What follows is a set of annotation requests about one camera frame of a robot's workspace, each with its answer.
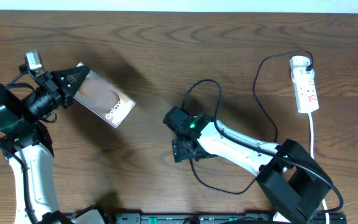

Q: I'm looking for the white USB charger adapter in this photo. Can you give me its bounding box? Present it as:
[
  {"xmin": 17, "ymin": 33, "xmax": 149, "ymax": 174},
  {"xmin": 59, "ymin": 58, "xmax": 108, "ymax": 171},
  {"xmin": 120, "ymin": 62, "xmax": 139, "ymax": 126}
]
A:
[{"xmin": 290, "ymin": 55, "xmax": 313, "ymax": 71}]

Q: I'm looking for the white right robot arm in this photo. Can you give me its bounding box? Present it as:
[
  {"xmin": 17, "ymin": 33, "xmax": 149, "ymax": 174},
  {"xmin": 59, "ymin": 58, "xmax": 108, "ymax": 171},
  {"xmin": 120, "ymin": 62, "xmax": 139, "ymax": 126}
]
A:
[{"xmin": 163, "ymin": 106, "xmax": 333, "ymax": 223}]

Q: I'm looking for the black charging cable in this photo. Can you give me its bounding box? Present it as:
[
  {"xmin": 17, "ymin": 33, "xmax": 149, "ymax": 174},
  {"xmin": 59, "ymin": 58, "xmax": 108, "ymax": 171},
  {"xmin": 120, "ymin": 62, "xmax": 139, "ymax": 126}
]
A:
[{"xmin": 188, "ymin": 50, "xmax": 314, "ymax": 195}]

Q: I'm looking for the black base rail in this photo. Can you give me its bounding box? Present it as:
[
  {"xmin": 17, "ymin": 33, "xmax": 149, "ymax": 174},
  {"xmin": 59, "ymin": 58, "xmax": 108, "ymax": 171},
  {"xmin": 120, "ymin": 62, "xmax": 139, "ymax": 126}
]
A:
[{"xmin": 63, "ymin": 203, "xmax": 347, "ymax": 224}]

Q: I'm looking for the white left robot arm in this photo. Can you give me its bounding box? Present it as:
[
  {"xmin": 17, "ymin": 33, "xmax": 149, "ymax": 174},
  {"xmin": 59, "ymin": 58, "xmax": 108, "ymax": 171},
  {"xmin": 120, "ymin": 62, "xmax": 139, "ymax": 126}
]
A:
[{"xmin": 0, "ymin": 65, "xmax": 90, "ymax": 223}]

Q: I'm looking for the smartphone with bronze back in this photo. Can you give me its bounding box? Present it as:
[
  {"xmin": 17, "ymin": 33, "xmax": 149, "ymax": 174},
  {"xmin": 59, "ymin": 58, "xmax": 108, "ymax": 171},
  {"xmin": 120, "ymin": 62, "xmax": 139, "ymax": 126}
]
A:
[{"xmin": 74, "ymin": 69, "xmax": 136, "ymax": 128}]

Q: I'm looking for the white power strip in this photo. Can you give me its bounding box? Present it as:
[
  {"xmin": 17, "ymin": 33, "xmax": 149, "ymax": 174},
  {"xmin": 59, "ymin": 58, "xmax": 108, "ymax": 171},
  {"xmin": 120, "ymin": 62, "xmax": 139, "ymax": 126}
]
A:
[{"xmin": 291, "ymin": 67, "xmax": 319, "ymax": 114}]

